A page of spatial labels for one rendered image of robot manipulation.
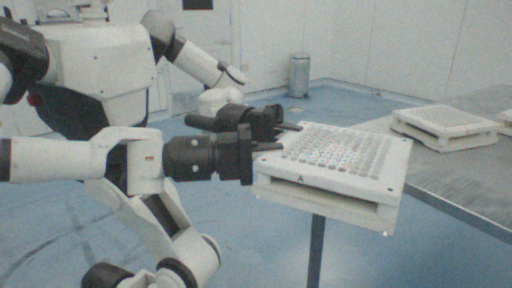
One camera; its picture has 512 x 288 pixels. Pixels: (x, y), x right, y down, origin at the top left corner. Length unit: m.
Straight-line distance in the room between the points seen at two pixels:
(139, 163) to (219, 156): 0.14
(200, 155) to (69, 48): 0.40
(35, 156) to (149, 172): 0.17
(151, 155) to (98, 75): 0.30
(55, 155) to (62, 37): 0.34
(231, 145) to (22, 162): 0.32
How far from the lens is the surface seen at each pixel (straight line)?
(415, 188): 0.97
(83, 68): 0.84
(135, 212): 0.96
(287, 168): 0.56
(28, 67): 0.82
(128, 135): 0.61
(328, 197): 0.58
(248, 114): 0.75
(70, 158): 0.59
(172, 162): 0.60
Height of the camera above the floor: 1.31
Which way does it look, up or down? 23 degrees down
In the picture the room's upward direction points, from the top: straight up
